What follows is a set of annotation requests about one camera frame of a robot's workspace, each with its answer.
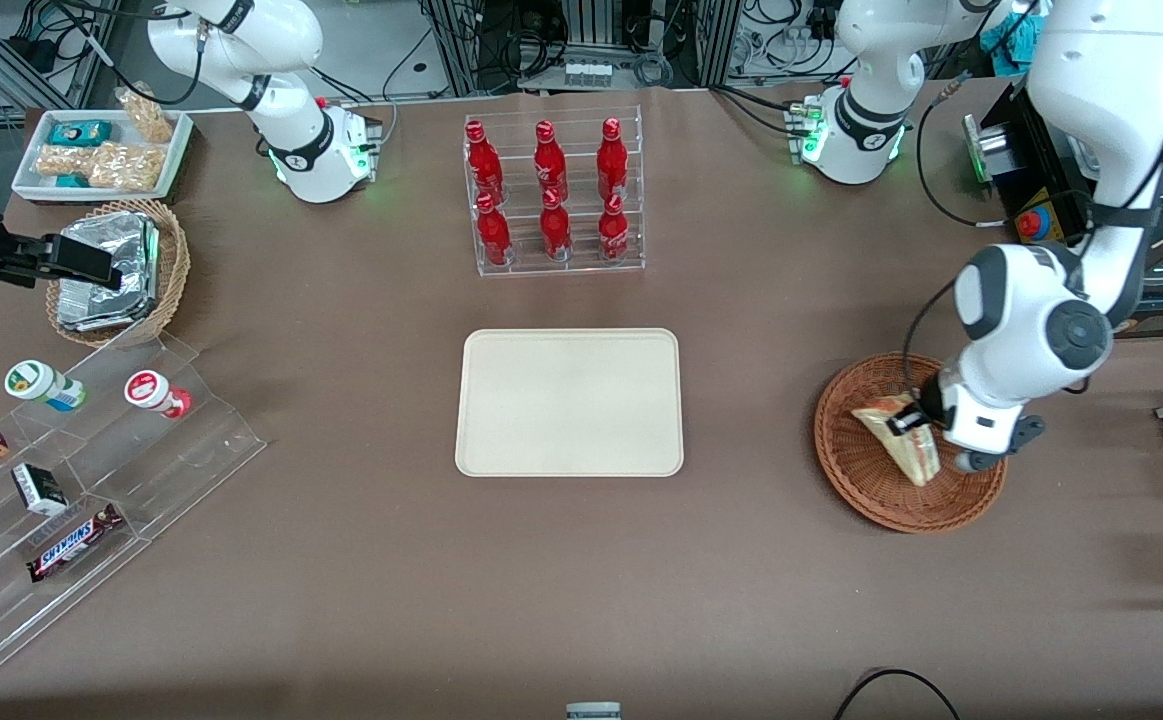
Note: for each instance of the red capped yogurt bottle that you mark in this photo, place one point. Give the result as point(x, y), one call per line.
point(153, 392)

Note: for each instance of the white rectangular snack tray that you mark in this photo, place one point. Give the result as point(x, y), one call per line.
point(36, 185)

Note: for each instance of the triangular sandwich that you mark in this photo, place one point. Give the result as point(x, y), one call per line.
point(916, 460)

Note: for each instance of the snickers chocolate bar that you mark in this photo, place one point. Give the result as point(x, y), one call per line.
point(73, 542)

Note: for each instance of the clear acrylic bottle rack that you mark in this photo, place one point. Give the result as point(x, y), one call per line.
point(581, 270)

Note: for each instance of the clear bag of puffed snacks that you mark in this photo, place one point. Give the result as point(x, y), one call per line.
point(129, 166)
point(61, 162)
point(148, 115)

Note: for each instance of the grey power strip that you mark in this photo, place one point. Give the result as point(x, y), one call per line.
point(587, 75)

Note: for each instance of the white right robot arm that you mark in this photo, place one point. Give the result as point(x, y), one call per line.
point(241, 40)

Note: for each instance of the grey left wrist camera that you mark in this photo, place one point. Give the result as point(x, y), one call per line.
point(986, 462)

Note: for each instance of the large teal snack box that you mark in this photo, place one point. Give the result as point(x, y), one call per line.
point(79, 132)

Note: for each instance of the grey camera mount piece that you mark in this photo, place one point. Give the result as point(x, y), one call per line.
point(593, 711)

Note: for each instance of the small silver box green light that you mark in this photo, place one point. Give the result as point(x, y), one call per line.
point(989, 150)

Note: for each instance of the small black white carton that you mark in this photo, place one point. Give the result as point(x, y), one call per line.
point(39, 488)

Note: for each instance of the small teal snack box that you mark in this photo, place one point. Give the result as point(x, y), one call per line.
point(71, 181)

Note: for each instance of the clear acrylic tiered stand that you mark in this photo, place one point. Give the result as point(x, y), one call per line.
point(161, 470)

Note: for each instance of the green capped yogurt bottle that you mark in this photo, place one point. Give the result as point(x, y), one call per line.
point(41, 384)

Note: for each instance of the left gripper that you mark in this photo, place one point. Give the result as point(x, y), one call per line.
point(929, 397)

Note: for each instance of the foil wrapped food pack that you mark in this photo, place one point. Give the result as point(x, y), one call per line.
point(101, 318)
point(106, 230)

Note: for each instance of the teal cloth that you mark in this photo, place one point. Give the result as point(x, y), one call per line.
point(1006, 40)

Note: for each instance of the red cola bottle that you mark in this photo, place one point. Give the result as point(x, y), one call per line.
point(485, 165)
point(613, 232)
point(493, 235)
point(612, 160)
point(549, 165)
point(555, 230)

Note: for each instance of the light tan wicker basket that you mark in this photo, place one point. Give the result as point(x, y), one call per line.
point(173, 260)

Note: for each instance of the black food warmer cabinet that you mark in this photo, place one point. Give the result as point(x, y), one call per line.
point(1036, 170)

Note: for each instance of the brown round wicker basket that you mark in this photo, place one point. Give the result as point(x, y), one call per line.
point(861, 480)

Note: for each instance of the cream plastic tray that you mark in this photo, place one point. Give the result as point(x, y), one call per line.
point(569, 402)

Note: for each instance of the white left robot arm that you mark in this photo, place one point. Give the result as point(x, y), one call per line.
point(1091, 80)

